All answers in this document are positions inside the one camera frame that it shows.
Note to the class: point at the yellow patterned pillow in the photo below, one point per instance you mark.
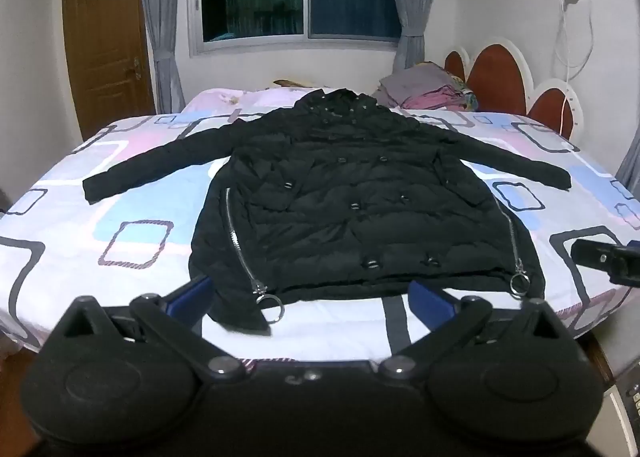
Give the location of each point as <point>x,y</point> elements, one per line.
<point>290,83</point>

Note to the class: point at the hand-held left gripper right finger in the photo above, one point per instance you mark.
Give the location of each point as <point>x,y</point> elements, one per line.
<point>425,298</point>

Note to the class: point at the bed with patterned sheet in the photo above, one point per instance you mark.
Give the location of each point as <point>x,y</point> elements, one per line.
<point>90,237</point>

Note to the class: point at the black padded jacket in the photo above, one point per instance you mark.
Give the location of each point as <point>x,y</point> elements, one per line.
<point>325,207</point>

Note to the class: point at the red and white headboard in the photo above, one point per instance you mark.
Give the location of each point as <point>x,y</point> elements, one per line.
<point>500,72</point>

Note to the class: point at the pink blanket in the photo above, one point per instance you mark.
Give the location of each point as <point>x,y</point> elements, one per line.
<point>240,98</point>

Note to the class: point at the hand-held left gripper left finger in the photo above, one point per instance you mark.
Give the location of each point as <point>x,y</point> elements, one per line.
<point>187,297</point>

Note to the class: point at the wooden door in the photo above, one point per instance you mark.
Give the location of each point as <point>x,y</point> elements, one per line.
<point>105,47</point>

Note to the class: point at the grey appliance with buttons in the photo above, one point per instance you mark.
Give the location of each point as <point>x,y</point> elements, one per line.
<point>627,402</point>

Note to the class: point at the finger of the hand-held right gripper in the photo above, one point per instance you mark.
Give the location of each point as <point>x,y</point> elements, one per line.
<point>600,259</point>

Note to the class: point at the stack of folded clothes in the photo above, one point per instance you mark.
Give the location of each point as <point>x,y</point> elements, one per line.
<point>425,89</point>

